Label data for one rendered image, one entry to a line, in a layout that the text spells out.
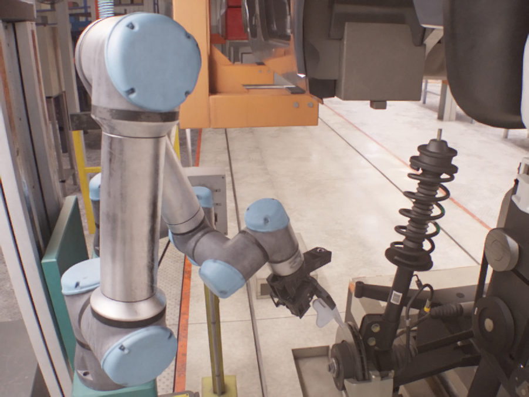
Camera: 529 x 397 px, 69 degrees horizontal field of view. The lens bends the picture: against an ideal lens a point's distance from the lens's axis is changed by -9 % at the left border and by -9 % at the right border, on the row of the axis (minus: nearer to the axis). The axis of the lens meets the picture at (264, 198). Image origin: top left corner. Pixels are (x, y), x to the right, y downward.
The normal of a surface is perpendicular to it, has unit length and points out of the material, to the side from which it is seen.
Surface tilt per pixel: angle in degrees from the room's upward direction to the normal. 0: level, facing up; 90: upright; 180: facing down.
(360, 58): 90
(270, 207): 25
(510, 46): 90
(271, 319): 0
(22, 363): 0
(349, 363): 36
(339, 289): 0
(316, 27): 100
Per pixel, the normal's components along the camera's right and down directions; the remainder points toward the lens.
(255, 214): -0.32, -0.73
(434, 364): -0.15, -0.91
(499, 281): -0.99, 0.04
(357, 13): 0.11, 0.69
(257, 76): 0.12, 0.39
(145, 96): 0.66, 0.17
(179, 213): 0.29, 0.51
